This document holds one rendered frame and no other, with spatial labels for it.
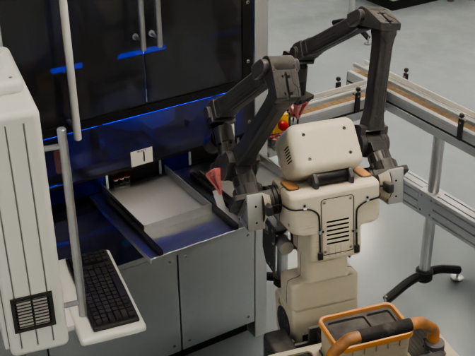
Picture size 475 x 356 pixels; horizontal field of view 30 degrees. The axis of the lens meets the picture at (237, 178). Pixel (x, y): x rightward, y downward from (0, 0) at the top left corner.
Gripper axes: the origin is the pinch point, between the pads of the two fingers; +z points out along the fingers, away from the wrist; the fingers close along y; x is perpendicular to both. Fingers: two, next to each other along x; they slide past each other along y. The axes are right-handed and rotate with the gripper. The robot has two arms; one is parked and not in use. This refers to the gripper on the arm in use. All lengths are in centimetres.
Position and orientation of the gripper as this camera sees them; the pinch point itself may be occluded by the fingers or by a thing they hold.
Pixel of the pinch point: (295, 115)
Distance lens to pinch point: 314.1
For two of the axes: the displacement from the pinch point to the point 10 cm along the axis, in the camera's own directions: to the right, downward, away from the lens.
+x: -7.0, 3.7, -6.1
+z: -0.3, 8.4, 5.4
